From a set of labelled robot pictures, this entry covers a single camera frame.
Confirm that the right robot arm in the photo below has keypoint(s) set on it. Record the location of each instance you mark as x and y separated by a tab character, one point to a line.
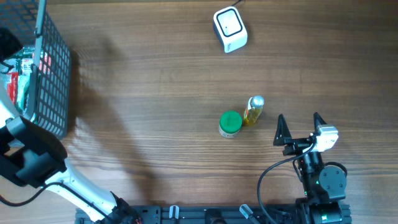
323	183

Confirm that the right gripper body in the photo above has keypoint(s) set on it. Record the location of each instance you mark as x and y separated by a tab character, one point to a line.
296	146

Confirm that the red white snack packet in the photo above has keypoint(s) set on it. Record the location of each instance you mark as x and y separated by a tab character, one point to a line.
12	87

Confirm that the yellow oil bottle silver cap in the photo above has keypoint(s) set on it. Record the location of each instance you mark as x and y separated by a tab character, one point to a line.
253	110

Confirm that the green foil packet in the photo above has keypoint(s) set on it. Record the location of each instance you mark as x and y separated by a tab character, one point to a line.
25	52

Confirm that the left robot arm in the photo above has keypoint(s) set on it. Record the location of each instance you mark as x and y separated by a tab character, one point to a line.
32	155

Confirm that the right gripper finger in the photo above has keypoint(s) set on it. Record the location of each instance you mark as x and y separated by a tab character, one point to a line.
282	134
319	122

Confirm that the white barcode scanner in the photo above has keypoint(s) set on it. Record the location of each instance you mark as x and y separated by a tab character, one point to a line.
230	29

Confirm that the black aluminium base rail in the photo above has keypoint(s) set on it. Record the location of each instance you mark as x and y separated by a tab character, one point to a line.
280	213

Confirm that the green lid jar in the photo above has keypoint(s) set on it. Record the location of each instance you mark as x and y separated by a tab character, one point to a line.
230	124

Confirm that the grey plastic mesh basket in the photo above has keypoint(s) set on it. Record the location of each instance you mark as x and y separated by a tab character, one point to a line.
44	80

